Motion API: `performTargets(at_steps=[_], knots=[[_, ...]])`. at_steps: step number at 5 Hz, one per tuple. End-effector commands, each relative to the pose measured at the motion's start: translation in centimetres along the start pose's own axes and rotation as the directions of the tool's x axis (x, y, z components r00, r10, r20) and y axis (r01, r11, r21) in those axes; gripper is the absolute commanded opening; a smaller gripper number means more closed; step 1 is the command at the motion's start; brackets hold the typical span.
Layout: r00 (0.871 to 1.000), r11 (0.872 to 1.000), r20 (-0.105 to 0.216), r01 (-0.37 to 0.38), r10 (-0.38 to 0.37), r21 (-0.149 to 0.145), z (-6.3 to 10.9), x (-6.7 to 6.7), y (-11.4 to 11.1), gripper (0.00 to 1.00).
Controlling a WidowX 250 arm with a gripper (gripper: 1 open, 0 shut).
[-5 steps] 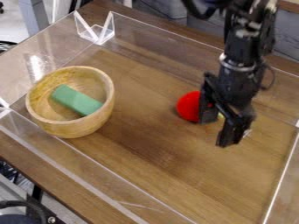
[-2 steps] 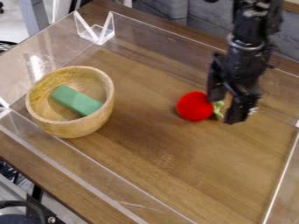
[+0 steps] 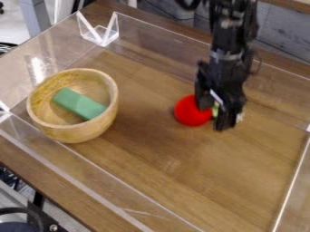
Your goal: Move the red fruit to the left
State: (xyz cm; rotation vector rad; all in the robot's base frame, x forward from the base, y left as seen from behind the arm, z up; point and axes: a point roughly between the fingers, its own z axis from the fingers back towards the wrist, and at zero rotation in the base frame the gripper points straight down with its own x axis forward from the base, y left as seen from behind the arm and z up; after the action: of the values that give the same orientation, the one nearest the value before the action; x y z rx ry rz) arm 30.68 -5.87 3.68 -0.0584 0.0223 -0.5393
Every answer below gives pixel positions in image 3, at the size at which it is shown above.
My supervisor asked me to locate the clear acrylic tray enclosure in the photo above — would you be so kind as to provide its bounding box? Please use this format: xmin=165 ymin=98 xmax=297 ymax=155
xmin=0 ymin=12 xmax=310 ymax=232

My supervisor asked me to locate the green rectangular block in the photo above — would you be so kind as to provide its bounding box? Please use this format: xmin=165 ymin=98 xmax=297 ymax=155
xmin=53 ymin=87 xmax=107 ymax=121

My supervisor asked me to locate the black cable on floor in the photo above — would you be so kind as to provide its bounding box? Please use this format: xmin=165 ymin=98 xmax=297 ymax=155
xmin=0 ymin=207 xmax=46 ymax=232

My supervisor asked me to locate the light wooden bowl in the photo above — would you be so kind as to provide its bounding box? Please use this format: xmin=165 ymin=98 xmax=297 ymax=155
xmin=27 ymin=68 xmax=119 ymax=143

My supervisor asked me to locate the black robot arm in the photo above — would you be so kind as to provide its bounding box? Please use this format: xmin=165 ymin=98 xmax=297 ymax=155
xmin=175 ymin=0 xmax=260 ymax=131

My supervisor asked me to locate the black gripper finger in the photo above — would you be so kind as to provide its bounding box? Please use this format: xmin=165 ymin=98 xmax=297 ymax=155
xmin=194 ymin=72 xmax=214 ymax=111
xmin=213 ymin=101 xmax=245 ymax=131

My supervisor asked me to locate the black table leg bracket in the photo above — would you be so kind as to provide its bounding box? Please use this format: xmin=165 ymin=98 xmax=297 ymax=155
xmin=27 ymin=192 xmax=70 ymax=232

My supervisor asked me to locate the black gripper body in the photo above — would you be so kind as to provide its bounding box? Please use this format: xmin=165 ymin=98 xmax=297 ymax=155
xmin=196 ymin=49 xmax=257 ymax=111

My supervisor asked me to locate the red plush fruit green stem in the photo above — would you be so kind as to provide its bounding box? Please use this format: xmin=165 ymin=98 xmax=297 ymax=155
xmin=174 ymin=94 xmax=218 ymax=127

